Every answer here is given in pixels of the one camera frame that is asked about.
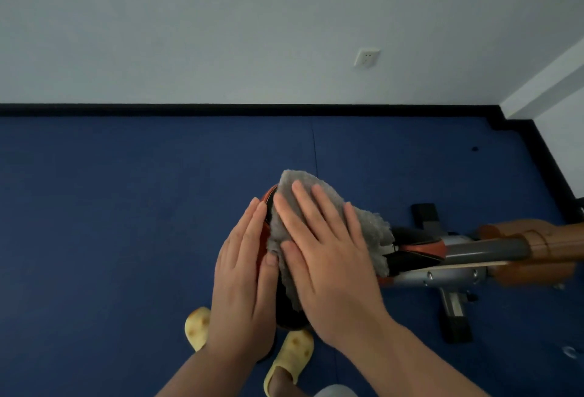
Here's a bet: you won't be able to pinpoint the person's right hand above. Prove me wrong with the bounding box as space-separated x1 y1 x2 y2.
272 180 393 353

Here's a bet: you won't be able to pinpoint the person's left hand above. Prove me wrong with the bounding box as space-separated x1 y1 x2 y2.
204 197 280 363

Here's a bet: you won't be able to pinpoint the grey fluffy cleaning cloth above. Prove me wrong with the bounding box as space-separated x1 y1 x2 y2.
266 169 396 313

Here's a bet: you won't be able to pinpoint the black and orange bike saddle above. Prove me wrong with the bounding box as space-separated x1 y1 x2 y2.
255 184 448 332

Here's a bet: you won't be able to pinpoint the person's left forearm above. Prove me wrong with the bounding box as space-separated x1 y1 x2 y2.
155 342 261 397

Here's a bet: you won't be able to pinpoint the person's right forearm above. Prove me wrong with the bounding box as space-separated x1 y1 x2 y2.
337 315 490 397

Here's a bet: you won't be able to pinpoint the yellow foam slipper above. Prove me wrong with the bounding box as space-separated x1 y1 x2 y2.
263 329 315 397
184 306 213 353

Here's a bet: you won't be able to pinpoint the person's leg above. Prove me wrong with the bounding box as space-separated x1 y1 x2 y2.
268 367 313 397

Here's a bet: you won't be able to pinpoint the grey shorts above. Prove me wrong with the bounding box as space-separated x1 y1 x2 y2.
314 384 359 397

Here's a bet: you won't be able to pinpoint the grey and brown exercise bike frame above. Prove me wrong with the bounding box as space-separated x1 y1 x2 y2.
378 203 584 345

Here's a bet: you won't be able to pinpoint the white wall socket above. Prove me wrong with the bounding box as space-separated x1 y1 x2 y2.
353 47 381 69

